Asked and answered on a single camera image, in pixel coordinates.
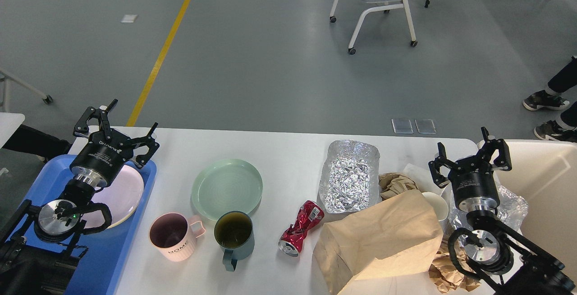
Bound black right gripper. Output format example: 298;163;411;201
428;127;513;211

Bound white table frame left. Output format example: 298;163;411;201
0;68;54;113

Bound blue plastic tray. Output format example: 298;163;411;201
1;161;156;295

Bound pink HOME mug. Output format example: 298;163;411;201
149;212;206;262

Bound brown paper bag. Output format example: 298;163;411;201
313;190;443;295

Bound clear plastic wrap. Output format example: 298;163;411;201
448;184;528;231

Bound white paper cup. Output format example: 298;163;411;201
422;192;449;221

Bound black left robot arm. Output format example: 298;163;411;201
1;99;160;295

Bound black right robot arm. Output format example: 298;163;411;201
428;127;575;295

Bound aluminium foil tray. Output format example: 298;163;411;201
319;139;381;214

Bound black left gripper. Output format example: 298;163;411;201
70;98;160;188

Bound pink plate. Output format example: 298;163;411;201
92;165;144;229

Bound beige plastic bin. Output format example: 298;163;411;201
496;139;577;280

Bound crushed red soda can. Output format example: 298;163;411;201
278;200;325;257

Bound crumpled brown paper lower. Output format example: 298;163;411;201
428;238;481;294

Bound dark teal mug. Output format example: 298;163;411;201
214;211;254;271

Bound crumpled brown paper upper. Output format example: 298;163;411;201
378;172;419;200

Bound crumpled brown paper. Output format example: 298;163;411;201
378;172;419;200
428;238;481;294

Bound green plate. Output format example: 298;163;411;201
190;159;263;221

